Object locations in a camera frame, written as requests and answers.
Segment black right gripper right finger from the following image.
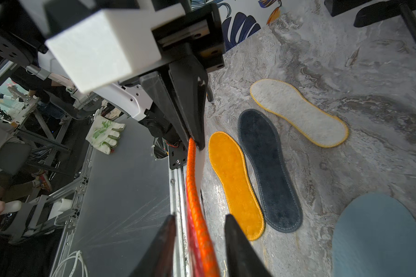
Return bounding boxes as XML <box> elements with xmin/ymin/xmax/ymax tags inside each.
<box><xmin>224</xmin><ymin>214</ymin><xmax>271</xmax><ymax>277</ymax></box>

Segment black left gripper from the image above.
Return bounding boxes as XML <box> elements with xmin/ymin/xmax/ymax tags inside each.
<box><xmin>118</xmin><ymin>3</ymin><xmax>225</xmax><ymax>150</ymax></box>

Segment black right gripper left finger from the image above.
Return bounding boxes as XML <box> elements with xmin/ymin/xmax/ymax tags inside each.
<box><xmin>130</xmin><ymin>215</ymin><xmax>176</xmax><ymax>277</ymax></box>

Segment red shoe insole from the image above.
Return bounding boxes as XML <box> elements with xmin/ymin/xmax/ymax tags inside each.
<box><xmin>186</xmin><ymin>138</ymin><xmax>220</xmax><ymax>277</ymax></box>

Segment dark grey shoe insole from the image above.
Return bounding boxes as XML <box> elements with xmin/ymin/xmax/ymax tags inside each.
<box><xmin>238</xmin><ymin>109</ymin><xmax>303</xmax><ymax>233</ymax></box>

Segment orange shoe insole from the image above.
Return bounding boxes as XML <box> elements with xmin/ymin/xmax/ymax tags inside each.
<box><xmin>209</xmin><ymin>132</ymin><xmax>265</xmax><ymax>241</ymax></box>
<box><xmin>250</xmin><ymin>79</ymin><xmax>350</xmax><ymax>148</ymax></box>

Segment white shoe insole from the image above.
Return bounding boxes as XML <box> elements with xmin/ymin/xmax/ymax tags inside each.
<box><xmin>332</xmin><ymin>193</ymin><xmax>416</xmax><ymax>277</ymax></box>

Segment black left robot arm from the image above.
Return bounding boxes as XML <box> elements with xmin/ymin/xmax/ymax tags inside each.
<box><xmin>0</xmin><ymin>1</ymin><xmax>225</xmax><ymax>150</ymax></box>

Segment white work gloves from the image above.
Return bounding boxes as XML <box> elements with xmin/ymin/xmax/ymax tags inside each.
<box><xmin>86</xmin><ymin>115</ymin><xmax>126</xmax><ymax>155</ymax></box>

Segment black garment rack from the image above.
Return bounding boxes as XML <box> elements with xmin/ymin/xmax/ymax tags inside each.
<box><xmin>324</xmin><ymin>0</ymin><xmax>416</xmax><ymax>68</ymax></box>

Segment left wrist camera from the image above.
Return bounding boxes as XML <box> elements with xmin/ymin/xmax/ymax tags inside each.
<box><xmin>46</xmin><ymin>1</ymin><xmax>185</xmax><ymax>93</ymax></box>

